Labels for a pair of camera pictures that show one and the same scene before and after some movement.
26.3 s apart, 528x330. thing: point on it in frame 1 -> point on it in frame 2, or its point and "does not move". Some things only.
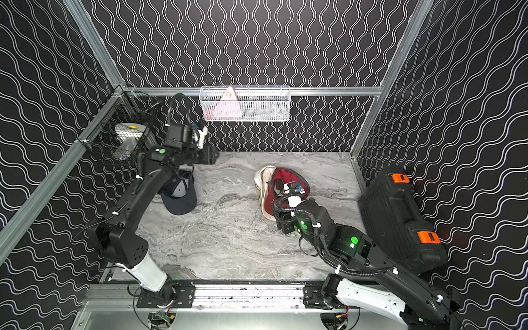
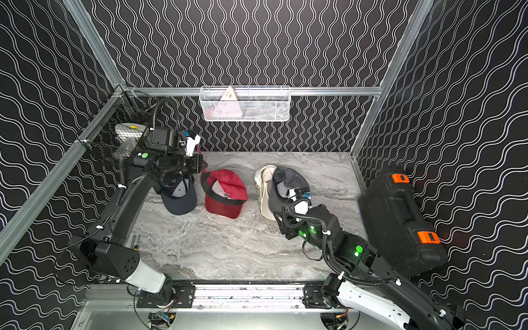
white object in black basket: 127,135 does not move
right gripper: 284,221 does not move
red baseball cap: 280,177 -> 224,192
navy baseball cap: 179,196 does not move
